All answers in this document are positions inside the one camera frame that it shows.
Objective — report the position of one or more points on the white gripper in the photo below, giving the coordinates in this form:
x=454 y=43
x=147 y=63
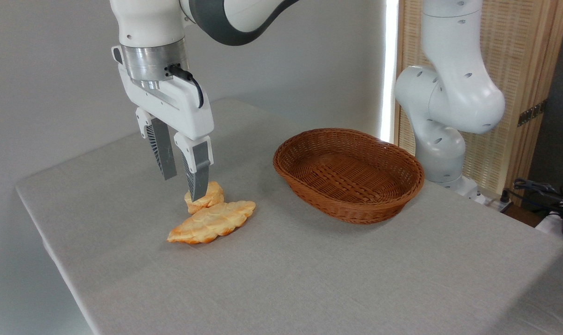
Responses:
x=188 y=111

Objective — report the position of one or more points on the small golden bread roll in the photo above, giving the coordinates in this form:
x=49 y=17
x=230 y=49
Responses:
x=214 y=193

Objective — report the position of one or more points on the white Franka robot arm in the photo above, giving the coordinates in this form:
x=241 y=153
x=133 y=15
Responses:
x=448 y=93

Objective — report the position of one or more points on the large leaf-shaped golden bread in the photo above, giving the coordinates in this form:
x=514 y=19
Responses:
x=211 y=222

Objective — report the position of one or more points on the brown woven wicker basket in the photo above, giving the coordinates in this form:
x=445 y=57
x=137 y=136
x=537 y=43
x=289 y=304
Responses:
x=348 y=177

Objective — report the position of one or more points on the grey tablecloth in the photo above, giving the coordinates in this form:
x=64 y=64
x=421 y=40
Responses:
x=309 y=270

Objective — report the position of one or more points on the white power strip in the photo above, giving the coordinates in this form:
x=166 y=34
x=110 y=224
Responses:
x=493 y=202

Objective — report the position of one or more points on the wooden slatted folding screen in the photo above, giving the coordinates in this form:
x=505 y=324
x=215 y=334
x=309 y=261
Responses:
x=518 y=56

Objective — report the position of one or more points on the dark metal screen hinge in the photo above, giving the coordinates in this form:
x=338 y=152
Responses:
x=532 y=113

